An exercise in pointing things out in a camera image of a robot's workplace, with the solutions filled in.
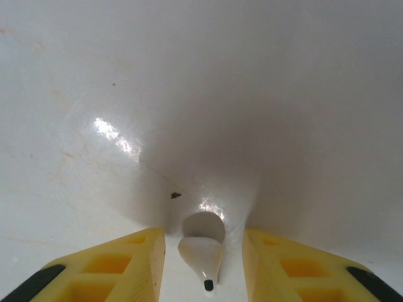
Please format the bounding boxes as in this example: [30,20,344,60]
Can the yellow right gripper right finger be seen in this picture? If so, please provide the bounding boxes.
[243,228,403,302]

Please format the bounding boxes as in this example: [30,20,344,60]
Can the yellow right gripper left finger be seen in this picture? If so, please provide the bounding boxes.
[0,226,167,302]

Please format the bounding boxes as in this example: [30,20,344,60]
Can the white earbud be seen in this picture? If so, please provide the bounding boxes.
[176,212,227,299]

